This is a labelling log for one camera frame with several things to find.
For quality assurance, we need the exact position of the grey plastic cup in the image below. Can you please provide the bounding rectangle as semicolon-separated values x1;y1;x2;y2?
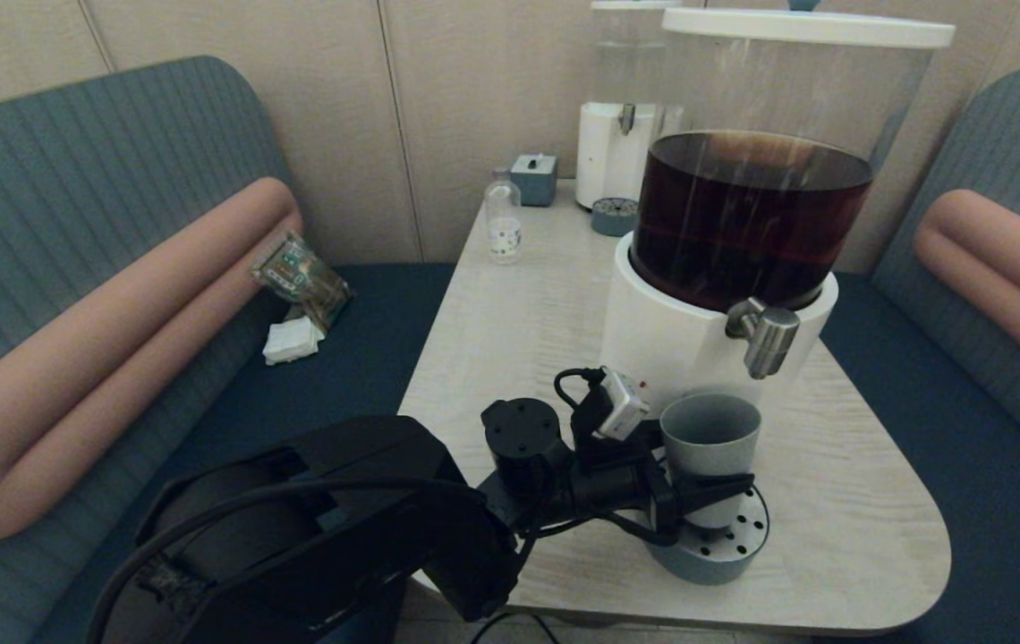
659;394;762;530

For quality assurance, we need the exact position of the small blue tissue box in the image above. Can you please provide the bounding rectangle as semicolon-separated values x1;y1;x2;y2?
510;154;559;208

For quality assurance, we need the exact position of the green snack packet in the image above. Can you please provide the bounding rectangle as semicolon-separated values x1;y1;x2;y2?
251;231;354;334

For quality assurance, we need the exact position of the black floor cable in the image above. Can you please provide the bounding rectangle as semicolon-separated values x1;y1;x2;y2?
474;611;557;644

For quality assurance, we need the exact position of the black left wrist camera cable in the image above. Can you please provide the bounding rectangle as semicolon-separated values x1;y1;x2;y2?
88;367;654;644

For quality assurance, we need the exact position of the white folded napkin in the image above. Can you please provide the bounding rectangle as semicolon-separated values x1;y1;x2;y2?
261;315;327;366

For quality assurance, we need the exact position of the blue booth sofa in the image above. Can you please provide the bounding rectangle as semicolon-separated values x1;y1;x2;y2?
0;55;457;644
819;67;1020;644

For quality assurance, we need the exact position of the large white dispenser lid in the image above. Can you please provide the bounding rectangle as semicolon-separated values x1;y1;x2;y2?
662;0;956;52

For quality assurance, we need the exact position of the large blue perforated drip tray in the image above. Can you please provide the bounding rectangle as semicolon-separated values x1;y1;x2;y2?
644;483;771;587

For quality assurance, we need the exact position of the clear plastic bottle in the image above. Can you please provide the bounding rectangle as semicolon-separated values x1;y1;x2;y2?
485;169;524;267

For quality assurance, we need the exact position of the large dispenser with dark tea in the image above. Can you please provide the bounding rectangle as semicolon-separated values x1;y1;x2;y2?
593;40;936;470

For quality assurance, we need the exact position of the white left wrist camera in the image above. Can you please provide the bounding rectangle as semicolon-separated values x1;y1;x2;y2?
597;367;651;442

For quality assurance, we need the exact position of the small blue drip tray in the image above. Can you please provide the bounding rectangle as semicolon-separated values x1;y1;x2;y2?
591;198;642;239

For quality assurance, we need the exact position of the small white water dispenser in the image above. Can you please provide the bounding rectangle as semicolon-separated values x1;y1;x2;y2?
575;9;683;213

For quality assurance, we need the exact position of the silver metal dispenser tap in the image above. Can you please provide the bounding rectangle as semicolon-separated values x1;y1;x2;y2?
725;298;803;381

